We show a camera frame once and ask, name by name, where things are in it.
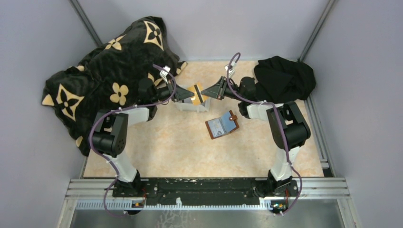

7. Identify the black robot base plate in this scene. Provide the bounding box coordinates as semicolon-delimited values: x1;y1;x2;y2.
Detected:
112;178;298;206

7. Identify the aluminium frame rail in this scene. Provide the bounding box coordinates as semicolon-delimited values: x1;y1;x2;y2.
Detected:
66;178;350;211

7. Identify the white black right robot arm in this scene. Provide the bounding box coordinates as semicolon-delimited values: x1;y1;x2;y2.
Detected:
201;76;311;196

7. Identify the white plastic card box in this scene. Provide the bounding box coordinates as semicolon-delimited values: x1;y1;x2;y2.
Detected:
174;97;211;113

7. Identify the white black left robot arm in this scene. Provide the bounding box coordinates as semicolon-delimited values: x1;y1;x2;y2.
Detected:
89;78;194;197

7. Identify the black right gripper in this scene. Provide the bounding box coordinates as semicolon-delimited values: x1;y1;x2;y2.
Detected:
201;76;245;102

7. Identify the gold credit card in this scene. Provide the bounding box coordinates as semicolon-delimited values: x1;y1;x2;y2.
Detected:
187;82;208;105

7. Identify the black crumpled cloth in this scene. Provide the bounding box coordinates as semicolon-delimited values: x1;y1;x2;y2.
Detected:
254;56;317;104

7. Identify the black floral plush blanket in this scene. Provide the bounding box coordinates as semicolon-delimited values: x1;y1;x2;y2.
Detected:
42;16;187;156

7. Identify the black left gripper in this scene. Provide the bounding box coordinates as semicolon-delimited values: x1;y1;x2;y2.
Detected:
151;78;194;104

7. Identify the brown leather card holder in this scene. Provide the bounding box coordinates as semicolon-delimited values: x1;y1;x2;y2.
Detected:
205;110;240;140

